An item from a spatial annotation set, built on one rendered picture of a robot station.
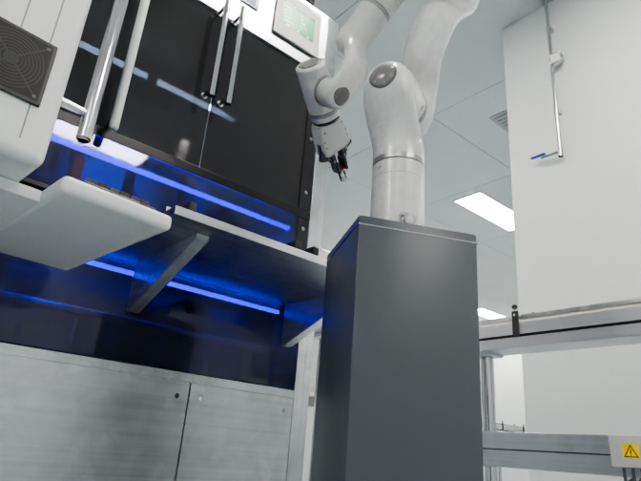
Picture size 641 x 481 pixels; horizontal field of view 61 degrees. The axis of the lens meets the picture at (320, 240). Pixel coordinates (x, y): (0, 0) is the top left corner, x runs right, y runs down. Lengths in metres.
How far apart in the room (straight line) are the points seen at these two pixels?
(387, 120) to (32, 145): 0.72
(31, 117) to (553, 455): 1.79
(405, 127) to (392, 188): 0.15
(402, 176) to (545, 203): 1.87
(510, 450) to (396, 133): 1.31
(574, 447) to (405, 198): 1.16
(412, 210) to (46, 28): 0.75
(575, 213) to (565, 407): 0.91
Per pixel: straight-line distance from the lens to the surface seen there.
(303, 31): 2.25
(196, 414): 1.58
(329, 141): 1.55
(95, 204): 0.97
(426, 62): 1.41
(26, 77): 0.98
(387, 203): 1.18
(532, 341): 2.13
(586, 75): 3.24
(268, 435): 1.70
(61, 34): 1.05
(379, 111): 1.27
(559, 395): 2.75
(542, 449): 2.10
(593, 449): 2.03
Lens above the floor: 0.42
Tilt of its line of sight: 21 degrees up
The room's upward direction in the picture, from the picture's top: 5 degrees clockwise
